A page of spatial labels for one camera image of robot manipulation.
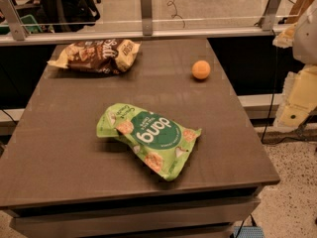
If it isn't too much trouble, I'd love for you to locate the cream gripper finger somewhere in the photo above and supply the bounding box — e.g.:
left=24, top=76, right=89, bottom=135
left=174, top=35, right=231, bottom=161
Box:
left=273, top=64, right=317, bottom=129
left=272, top=23, right=296, bottom=49

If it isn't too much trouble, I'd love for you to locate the orange fruit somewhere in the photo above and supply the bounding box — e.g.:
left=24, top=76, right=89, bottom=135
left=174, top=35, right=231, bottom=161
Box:
left=191, top=60, right=211, bottom=80

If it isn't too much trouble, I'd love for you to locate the brown chip bag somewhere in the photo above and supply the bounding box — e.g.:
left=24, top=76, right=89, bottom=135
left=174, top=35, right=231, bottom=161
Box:
left=48, top=39, right=141, bottom=75

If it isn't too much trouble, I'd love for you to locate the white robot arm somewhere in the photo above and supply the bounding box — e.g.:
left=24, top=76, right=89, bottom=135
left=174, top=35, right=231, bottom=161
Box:
left=272, top=8, right=317, bottom=131

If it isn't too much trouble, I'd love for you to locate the green dang chip bag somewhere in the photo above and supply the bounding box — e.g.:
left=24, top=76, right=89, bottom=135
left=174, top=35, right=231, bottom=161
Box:
left=96, top=103, right=201, bottom=181

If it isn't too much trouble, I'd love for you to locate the blue box under table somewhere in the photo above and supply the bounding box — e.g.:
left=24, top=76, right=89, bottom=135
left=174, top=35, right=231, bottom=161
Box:
left=234, top=226, right=264, bottom=238

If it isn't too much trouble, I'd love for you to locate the grey table drawer cabinet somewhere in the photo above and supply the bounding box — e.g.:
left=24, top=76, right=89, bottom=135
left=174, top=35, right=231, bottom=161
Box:
left=4, top=185, right=264, bottom=238

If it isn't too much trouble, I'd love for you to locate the black office chair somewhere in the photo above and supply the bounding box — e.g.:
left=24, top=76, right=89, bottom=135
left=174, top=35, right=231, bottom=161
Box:
left=41, top=0, right=100, bottom=33

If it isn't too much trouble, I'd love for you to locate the green bin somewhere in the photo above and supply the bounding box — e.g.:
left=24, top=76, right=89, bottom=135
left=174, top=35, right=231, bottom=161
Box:
left=0, top=14, right=43, bottom=35

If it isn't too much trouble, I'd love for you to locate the glass barrier panel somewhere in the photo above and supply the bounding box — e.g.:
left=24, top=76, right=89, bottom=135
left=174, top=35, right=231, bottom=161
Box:
left=0, top=0, right=296, bottom=46

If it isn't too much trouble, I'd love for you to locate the black hanging cable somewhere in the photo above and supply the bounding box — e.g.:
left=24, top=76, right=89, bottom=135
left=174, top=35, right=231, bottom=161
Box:
left=261, top=30, right=280, bottom=145

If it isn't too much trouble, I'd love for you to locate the right metal glass bracket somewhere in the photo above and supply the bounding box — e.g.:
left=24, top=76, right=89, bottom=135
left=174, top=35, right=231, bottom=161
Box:
left=259, top=0, right=281, bottom=31

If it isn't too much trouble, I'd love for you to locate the metal glass bracket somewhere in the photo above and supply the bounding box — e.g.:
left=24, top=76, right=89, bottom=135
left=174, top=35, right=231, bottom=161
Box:
left=141, top=0, right=153, bottom=36
left=0, top=0, right=28, bottom=41
left=259, top=0, right=281, bottom=31

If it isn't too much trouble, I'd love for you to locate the middle metal glass bracket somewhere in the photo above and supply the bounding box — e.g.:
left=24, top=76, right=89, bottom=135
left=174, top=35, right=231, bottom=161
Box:
left=141, top=0, right=153, bottom=36

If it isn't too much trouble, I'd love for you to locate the left metal glass bracket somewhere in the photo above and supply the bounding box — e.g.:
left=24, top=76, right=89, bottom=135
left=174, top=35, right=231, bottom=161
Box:
left=0, top=0, right=28, bottom=41

